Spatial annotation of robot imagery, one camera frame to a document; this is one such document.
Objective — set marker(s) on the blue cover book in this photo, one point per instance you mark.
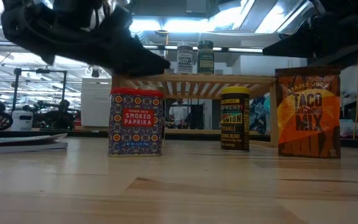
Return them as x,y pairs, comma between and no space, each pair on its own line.
17,144

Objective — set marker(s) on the orange taco seasoning packet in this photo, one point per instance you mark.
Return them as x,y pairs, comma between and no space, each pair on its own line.
308,115

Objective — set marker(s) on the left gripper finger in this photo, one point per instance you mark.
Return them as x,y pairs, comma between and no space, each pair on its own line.
141,62

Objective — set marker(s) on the red lid smoked paprika tin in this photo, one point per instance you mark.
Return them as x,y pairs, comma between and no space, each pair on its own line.
135,124

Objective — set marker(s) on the white cabinet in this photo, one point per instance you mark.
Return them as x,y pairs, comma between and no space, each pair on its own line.
96,102

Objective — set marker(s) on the black aluminium table frame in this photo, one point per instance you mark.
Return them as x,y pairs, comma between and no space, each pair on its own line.
42,133

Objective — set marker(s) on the long ceiling light bar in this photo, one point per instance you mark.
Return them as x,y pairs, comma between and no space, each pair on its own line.
244,49

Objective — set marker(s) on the green lid spice jar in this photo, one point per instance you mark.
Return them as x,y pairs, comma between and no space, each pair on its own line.
205,60

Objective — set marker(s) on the small white appliance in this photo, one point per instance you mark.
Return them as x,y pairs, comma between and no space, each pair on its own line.
21,121

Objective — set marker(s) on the yellow lid onion spice jar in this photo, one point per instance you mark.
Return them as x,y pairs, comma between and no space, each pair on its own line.
235,121

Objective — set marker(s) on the person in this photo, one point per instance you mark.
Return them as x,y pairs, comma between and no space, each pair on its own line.
179,112

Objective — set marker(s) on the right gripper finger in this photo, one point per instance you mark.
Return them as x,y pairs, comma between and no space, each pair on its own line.
300,46

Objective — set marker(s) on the black background rig frame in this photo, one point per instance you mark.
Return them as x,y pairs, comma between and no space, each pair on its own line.
39,71

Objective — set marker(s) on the pile of coloured clothes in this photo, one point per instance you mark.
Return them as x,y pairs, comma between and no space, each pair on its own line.
259,115

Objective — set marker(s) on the white lid bagel seasoning jar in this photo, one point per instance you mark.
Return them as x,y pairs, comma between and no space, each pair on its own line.
185,60

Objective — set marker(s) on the wooden slatted shelf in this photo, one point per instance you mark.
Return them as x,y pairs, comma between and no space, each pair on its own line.
204,79

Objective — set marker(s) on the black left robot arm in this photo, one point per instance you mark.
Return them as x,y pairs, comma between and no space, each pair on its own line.
57,37

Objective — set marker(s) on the black ceiling camera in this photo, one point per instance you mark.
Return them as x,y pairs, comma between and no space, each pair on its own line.
95,73

